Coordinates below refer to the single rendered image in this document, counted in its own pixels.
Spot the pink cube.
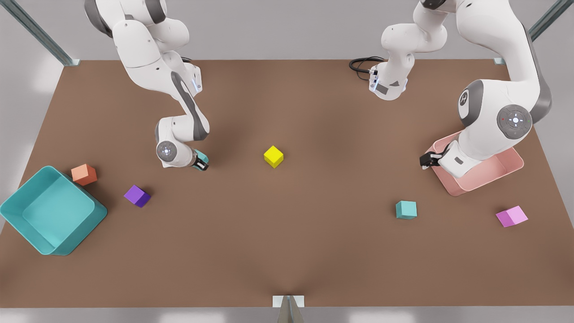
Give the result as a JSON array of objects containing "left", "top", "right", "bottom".
[{"left": 496, "top": 205, "right": 529, "bottom": 228}]

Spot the black cable loop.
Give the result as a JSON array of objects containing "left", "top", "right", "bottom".
[{"left": 349, "top": 57, "right": 387, "bottom": 82}]

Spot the yellow cube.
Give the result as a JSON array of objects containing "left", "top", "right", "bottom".
[{"left": 263, "top": 145, "right": 284, "bottom": 169}]

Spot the pink square tray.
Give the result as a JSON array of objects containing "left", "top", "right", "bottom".
[{"left": 425, "top": 131, "right": 525, "bottom": 197}]

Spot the purple cube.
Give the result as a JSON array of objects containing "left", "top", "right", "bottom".
[{"left": 124, "top": 184, "right": 152, "bottom": 209}]

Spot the silver frame post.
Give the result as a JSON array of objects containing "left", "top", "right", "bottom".
[
  {"left": 0, "top": 0, "right": 81, "bottom": 67},
  {"left": 272, "top": 295, "right": 305, "bottom": 323},
  {"left": 493, "top": 0, "right": 574, "bottom": 65}
]

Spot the teal square bin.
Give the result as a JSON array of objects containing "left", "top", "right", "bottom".
[{"left": 0, "top": 166, "right": 108, "bottom": 257}]

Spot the orange cube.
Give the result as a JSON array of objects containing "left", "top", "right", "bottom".
[{"left": 71, "top": 163, "right": 98, "bottom": 187}]

